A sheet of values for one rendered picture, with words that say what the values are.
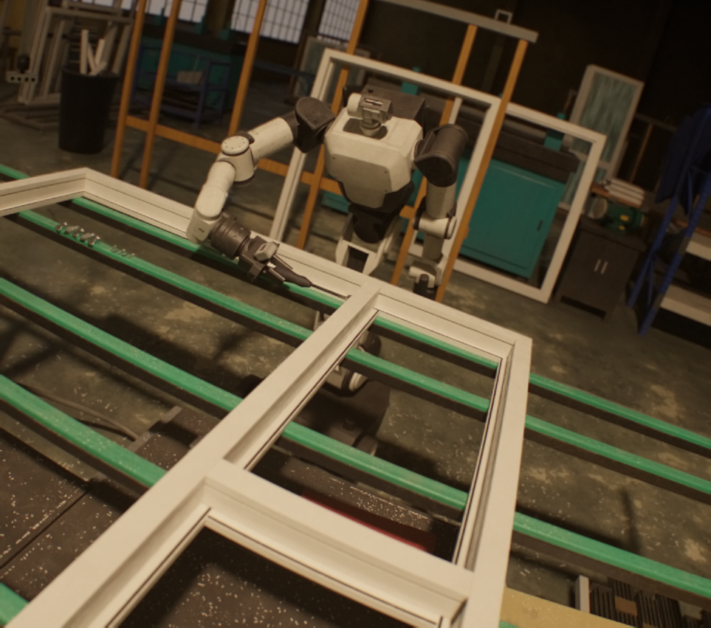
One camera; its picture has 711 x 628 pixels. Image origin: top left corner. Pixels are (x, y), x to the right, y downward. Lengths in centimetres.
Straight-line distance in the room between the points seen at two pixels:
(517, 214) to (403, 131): 344
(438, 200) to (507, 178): 327
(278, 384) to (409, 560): 39
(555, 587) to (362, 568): 155
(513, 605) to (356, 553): 52
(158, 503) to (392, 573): 31
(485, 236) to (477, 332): 364
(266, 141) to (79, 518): 111
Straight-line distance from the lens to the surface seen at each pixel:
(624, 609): 186
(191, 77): 870
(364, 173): 167
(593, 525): 265
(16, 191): 175
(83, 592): 67
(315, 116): 173
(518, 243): 509
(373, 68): 367
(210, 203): 144
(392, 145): 162
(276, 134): 169
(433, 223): 181
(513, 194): 501
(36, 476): 126
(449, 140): 164
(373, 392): 248
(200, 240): 147
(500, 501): 92
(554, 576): 231
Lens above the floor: 149
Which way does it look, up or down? 21 degrees down
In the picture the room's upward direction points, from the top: 16 degrees clockwise
